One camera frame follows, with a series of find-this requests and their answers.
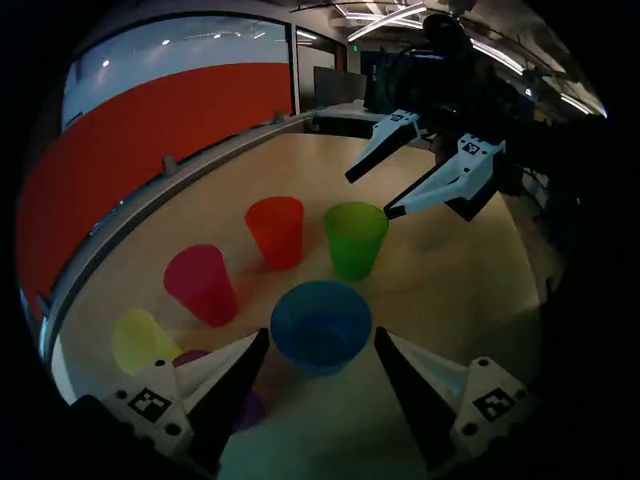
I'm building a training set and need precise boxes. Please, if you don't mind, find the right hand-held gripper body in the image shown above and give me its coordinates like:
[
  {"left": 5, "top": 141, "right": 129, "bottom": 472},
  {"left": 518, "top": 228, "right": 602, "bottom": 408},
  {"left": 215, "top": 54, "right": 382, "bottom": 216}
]
[{"left": 363, "top": 12, "right": 531, "bottom": 151}]

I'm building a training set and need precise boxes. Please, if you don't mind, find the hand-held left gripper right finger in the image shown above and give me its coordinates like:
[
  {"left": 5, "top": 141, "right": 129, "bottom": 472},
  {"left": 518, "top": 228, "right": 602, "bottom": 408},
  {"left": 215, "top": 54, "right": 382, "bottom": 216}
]
[{"left": 374, "top": 326, "right": 543, "bottom": 478}]

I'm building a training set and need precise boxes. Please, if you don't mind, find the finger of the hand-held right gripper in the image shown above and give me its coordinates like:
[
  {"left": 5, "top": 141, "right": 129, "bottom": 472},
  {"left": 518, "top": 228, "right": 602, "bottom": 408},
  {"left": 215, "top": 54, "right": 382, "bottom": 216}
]
[
  {"left": 383, "top": 133, "right": 507, "bottom": 221},
  {"left": 345, "top": 110, "right": 422, "bottom": 184}
]

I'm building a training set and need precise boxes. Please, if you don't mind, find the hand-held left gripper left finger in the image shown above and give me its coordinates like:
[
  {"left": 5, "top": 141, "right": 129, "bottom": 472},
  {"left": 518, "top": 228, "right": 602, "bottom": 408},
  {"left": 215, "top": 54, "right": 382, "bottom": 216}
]
[{"left": 74, "top": 327, "right": 271, "bottom": 476}]

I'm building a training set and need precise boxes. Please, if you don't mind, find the yellow plastic cup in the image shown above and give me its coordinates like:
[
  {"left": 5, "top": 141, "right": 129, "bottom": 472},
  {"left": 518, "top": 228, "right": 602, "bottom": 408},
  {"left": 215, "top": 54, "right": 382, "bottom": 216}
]
[{"left": 111, "top": 309, "right": 182, "bottom": 377}]

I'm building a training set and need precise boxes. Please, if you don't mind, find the purple plastic cup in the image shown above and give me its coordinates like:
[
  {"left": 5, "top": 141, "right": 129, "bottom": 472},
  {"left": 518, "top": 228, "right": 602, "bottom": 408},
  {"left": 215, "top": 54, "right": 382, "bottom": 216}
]
[{"left": 172, "top": 350, "right": 266, "bottom": 434}]

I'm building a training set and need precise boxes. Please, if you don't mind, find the green plastic cup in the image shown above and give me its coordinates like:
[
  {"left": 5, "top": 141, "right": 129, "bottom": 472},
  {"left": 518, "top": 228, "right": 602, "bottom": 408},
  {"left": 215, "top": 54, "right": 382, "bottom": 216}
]
[{"left": 323, "top": 201, "right": 390, "bottom": 282}]

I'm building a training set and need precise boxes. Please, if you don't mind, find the pink plastic cup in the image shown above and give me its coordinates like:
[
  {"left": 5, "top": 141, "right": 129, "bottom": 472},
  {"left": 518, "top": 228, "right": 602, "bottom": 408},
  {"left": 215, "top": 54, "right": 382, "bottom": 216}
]
[{"left": 163, "top": 243, "right": 239, "bottom": 328}]

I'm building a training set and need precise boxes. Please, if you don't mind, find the red plastic cup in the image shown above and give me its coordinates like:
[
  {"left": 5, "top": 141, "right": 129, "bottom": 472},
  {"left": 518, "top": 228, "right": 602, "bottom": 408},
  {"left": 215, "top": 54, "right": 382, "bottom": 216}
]
[{"left": 244, "top": 196, "right": 305, "bottom": 271}]

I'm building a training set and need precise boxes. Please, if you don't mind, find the blue plastic cup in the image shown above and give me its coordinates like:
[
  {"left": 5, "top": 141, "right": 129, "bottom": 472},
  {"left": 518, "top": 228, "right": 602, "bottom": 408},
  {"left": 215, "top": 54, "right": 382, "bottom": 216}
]
[{"left": 270, "top": 280, "right": 374, "bottom": 376}]

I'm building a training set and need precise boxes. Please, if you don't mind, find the red desk screen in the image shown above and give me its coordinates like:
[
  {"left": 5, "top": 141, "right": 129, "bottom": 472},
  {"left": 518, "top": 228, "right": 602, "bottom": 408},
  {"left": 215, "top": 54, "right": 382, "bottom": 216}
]
[{"left": 14, "top": 62, "right": 315, "bottom": 351}]

